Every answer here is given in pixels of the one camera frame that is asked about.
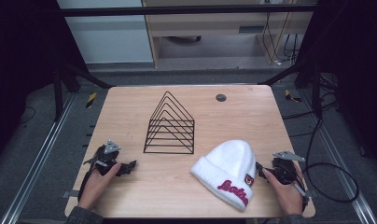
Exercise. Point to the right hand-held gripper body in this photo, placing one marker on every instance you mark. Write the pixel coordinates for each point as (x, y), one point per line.
(286, 168)

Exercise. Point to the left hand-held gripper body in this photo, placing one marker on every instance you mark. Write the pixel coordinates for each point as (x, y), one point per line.
(106, 155)

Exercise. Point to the white knit beanie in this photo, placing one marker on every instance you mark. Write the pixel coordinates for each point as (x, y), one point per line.
(227, 168)

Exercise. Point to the person's right hand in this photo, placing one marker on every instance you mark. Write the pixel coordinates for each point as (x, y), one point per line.
(286, 194)

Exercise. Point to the person's left hand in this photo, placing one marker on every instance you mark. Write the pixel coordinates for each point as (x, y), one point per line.
(98, 185)

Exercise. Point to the yellow black tape strip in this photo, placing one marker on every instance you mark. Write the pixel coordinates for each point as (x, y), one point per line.
(90, 100)
(291, 96)

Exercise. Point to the grey table grommet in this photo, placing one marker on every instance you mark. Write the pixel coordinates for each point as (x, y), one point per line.
(220, 97)

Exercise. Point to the black metal stand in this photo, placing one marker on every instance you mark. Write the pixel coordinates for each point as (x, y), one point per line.
(315, 90)
(60, 90)

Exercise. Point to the white cabinet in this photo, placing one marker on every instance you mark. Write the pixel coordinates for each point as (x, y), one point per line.
(108, 37)

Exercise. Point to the dark curtain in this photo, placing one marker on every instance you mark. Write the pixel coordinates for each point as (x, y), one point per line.
(21, 62)
(357, 62)

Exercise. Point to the light wooden desk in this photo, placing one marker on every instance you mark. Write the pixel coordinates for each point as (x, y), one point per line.
(208, 23)

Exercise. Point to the aluminium floor rail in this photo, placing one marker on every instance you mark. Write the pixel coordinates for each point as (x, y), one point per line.
(342, 168)
(37, 158)

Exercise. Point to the black horizontal frame bar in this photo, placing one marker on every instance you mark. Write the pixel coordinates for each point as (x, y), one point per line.
(177, 10)

